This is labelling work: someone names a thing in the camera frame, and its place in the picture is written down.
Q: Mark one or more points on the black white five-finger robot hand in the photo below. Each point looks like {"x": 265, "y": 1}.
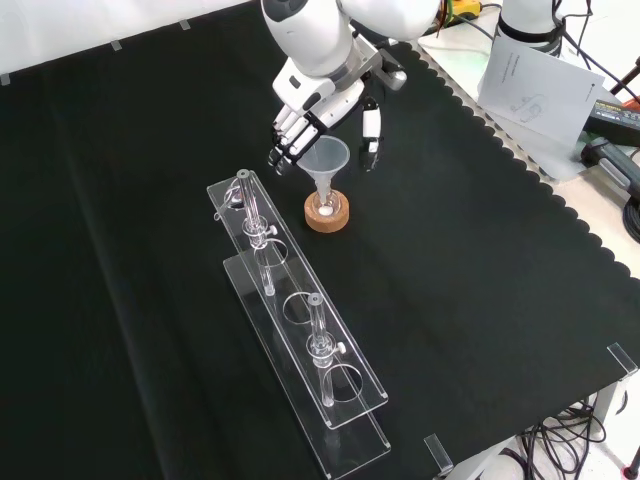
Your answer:
{"x": 300, "y": 90}

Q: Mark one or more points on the clear plastic funnel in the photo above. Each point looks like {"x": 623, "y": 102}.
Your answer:
{"x": 324, "y": 160}

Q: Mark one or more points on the small round-bottom glass flask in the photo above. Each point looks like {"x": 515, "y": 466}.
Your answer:
{"x": 336, "y": 202}

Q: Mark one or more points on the clear acrylic funnel stand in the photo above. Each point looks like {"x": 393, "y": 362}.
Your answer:
{"x": 287, "y": 280}

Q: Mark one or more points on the yellow stop button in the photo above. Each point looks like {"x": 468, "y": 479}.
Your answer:
{"x": 465, "y": 6}

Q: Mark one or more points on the black bench cloth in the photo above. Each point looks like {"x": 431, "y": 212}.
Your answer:
{"x": 475, "y": 250}

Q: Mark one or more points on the white printed paper sheet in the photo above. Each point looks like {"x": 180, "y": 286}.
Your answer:
{"x": 540, "y": 90}

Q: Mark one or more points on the black power adapter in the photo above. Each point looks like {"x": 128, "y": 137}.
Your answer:
{"x": 617, "y": 117}

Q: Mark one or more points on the black green hand tool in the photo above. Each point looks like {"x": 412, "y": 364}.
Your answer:
{"x": 612, "y": 160}

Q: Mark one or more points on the clear acrylic cloth clip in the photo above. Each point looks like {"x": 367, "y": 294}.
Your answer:
{"x": 623, "y": 358}
{"x": 438, "y": 453}

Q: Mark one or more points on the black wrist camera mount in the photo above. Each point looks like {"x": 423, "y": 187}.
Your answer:
{"x": 392, "y": 75}

